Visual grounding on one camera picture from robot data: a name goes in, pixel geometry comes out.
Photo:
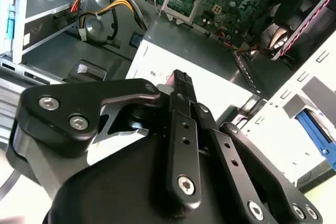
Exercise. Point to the hard disk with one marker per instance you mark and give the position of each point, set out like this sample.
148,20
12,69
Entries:
312,129

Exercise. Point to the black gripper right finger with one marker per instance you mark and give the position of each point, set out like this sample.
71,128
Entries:
228,153

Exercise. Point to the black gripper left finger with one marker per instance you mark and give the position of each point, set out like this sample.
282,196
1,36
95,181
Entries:
60,113

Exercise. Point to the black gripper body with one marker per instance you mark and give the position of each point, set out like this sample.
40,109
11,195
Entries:
118,195

